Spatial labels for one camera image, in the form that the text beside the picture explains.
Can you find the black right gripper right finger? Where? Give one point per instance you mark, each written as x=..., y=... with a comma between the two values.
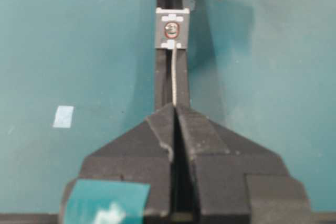
x=236, y=180

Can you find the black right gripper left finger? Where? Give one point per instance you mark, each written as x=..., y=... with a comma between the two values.
x=143, y=154

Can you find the teal tape on finger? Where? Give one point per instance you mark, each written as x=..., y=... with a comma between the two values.
x=106, y=201

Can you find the light blue tape patch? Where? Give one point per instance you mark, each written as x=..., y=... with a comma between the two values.
x=63, y=117

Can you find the long black aluminium rail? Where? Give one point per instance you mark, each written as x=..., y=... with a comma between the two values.
x=171, y=75

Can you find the white corner bracket with screw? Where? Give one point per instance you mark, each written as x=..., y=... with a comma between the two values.
x=171, y=28

